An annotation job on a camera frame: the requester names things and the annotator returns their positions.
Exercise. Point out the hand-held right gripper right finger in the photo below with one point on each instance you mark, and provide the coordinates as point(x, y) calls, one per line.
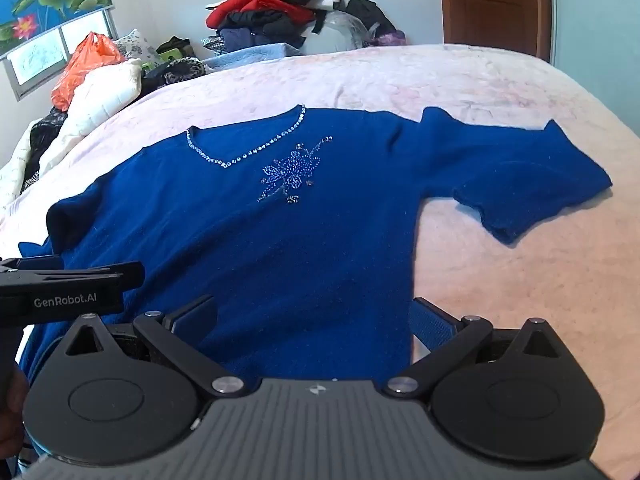
point(429, 327)

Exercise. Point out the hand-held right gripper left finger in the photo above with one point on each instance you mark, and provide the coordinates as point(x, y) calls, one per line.
point(196, 319)

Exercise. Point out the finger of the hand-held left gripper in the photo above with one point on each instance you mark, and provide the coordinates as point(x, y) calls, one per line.
point(100, 275)
point(35, 263)

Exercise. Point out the blue beaded sweater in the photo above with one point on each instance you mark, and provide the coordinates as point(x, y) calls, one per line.
point(300, 260)

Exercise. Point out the pile of clothes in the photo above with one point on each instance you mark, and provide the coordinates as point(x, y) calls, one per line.
point(270, 7)

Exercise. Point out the person's left hand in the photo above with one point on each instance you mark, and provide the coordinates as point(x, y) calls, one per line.
point(11, 410)

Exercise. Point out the white patterned quilt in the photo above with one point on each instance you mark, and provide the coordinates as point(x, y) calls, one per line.
point(15, 165)

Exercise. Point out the black patterned clothing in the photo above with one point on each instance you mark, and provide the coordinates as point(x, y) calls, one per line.
point(42, 135)

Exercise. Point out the white quilted jacket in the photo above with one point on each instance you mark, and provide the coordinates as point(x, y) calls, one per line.
point(100, 97)

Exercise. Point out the orange plastic bag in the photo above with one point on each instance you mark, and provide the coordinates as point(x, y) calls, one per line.
point(82, 67)

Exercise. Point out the window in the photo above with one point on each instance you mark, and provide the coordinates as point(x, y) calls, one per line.
point(45, 52)

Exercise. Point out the leopard print cloth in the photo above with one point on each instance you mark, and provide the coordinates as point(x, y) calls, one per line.
point(172, 72)

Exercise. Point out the green plastic object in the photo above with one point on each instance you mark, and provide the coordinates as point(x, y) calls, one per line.
point(170, 54)

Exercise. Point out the floral pillow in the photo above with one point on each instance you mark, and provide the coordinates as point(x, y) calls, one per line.
point(135, 44)

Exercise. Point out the pink blanket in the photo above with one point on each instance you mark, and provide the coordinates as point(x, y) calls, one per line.
point(500, 85)

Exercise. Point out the light blue towel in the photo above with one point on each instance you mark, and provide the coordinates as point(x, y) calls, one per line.
point(250, 55)

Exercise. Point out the purple bag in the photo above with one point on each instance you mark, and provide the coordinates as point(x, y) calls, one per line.
point(390, 39)

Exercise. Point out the clear plastic bag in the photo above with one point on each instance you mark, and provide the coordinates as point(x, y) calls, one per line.
point(345, 30)

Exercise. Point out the black garment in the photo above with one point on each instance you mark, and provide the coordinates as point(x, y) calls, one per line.
point(370, 15)

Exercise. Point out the wooden door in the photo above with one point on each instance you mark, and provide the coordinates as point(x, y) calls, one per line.
point(492, 2)

